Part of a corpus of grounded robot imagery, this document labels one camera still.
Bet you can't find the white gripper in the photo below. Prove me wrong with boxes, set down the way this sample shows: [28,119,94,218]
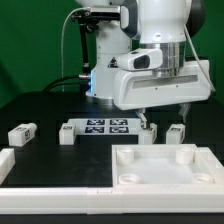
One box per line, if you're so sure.
[113,61,211,129]

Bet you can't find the white square tabletop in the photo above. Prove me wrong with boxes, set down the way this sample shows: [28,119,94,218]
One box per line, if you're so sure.
[112,144,224,186]

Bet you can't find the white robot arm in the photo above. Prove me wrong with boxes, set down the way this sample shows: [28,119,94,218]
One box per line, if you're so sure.
[73,0,214,118]

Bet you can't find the white U-shaped fence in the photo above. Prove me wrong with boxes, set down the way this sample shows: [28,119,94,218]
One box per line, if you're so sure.
[0,149,224,214]

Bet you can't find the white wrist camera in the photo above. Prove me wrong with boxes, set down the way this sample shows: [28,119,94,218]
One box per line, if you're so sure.
[117,48,163,71]

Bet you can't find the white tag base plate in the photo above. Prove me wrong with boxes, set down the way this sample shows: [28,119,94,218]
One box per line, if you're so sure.
[68,118,141,135]

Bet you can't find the black cables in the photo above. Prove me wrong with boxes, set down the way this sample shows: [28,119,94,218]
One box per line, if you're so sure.
[41,74,92,94]

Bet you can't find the black camera on stand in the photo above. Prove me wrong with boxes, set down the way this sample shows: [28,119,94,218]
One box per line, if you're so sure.
[71,5,120,80]

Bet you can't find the grey camera cable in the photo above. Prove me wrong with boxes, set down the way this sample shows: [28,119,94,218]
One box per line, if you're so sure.
[60,6,91,93]

